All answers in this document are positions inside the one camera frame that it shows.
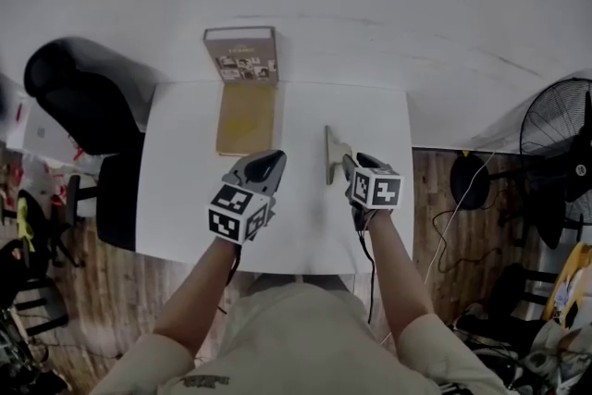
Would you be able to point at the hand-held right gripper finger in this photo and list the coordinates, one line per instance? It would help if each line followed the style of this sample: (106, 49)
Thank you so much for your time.
(349, 169)
(370, 161)

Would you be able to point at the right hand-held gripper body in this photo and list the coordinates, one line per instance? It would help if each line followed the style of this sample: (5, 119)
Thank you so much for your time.
(384, 192)

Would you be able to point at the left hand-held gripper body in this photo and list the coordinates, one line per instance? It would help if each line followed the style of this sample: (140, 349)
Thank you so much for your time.
(231, 203)

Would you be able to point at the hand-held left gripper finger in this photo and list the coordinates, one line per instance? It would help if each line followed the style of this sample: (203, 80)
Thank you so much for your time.
(276, 180)
(236, 169)

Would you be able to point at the person's left forearm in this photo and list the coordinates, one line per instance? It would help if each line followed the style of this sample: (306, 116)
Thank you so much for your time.
(199, 296)

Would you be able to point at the person's right forearm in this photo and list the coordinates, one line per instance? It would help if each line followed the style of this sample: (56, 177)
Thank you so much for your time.
(398, 273)

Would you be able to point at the tan plain book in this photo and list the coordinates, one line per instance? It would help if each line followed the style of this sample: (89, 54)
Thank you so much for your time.
(247, 120)

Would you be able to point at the person's beige shirt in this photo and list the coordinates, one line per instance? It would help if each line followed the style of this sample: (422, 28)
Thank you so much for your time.
(296, 337)

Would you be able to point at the black office chair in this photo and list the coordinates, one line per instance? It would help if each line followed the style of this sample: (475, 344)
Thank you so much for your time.
(88, 106)

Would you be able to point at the black swivel stool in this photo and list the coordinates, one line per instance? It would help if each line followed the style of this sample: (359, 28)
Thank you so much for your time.
(55, 226)

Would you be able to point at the black floor fan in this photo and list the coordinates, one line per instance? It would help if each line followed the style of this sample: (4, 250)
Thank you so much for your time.
(569, 152)

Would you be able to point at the yellow-green cloth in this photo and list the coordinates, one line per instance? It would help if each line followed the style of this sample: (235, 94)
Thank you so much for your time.
(27, 224)

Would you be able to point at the yellow chair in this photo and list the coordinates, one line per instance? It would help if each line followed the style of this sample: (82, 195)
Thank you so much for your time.
(566, 287)

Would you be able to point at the black metal rack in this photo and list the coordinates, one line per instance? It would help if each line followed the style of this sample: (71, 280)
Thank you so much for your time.
(41, 310)

